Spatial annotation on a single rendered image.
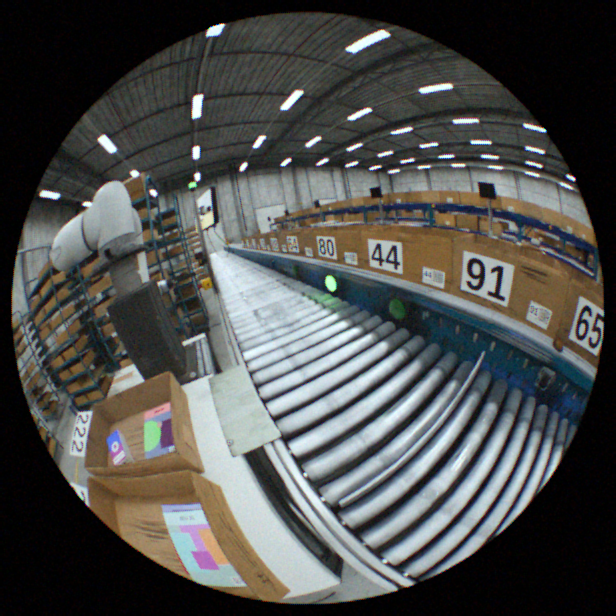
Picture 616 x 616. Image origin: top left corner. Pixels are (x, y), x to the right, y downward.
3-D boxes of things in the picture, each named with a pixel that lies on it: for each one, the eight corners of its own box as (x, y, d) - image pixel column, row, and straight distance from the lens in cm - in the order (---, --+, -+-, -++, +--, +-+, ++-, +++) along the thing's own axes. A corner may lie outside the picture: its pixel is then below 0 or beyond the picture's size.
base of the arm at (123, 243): (87, 273, 65) (83, 255, 66) (107, 267, 85) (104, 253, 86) (134, 245, 59) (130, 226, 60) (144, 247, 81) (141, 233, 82)
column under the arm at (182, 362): (142, 401, 78) (91, 316, 68) (149, 363, 98) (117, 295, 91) (199, 378, 68) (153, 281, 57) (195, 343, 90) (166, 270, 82)
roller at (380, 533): (348, 538, 42) (348, 540, 37) (492, 384, 65) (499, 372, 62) (364, 552, 43) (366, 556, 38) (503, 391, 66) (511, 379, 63)
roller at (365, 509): (329, 517, 42) (327, 516, 37) (477, 376, 65) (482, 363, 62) (344, 533, 42) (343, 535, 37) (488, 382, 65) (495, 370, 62)
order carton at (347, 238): (315, 260, 115) (310, 231, 113) (354, 250, 132) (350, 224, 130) (364, 271, 84) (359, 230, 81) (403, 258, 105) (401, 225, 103)
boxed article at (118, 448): (124, 436, 72) (117, 429, 70) (136, 463, 62) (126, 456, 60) (113, 446, 75) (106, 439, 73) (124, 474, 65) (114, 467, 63)
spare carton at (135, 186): (106, 194, 213) (112, 189, 228) (114, 219, 218) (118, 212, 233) (140, 174, 199) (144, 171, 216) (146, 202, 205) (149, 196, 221)
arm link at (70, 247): (80, 207, 75) (42, 241, 86) (87, 254, 72) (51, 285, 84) (124, 215, 147) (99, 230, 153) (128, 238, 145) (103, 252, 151)
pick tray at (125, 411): (111, 423, 84) (94, 403, 80) (187, 393, 65) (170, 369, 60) (110, 488, 71) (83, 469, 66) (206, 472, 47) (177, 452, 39)
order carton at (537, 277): (449, 296, 63) (452, 238, 59) (473, 274, 90) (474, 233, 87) (554, 342, 63) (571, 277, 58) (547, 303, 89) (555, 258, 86)
